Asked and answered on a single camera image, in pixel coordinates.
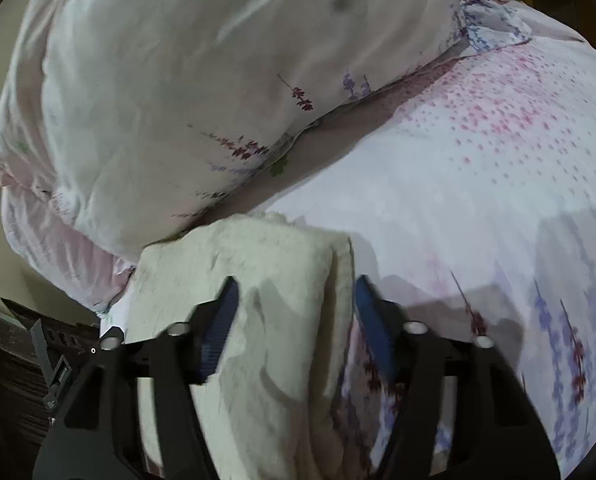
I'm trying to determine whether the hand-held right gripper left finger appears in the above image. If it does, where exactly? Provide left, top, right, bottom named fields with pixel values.
left=32, top=275, right=217, bottom=480

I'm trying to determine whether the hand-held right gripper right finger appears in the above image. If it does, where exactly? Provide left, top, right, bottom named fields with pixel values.
left=353, top=274, right=562, bottom=480

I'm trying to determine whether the cream cable-knit cardigan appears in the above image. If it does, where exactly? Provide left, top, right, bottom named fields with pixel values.
left=122, top=212, right=375, bottom=480

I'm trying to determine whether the black power strip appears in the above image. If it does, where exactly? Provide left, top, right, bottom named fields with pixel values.
left=42, top=324, right=101, bottom=353

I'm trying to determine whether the pink floral bedsheet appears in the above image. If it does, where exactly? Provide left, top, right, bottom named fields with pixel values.
left=100, top=2, right=596, bottom=480

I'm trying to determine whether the dark bedside furniture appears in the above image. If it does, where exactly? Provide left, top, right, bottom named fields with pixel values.
left=0, top=296, right=101, bottom=448

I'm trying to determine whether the stained pink floral pillow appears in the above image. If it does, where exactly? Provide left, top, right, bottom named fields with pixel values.
left=0, top=0, right=535, bottom=253

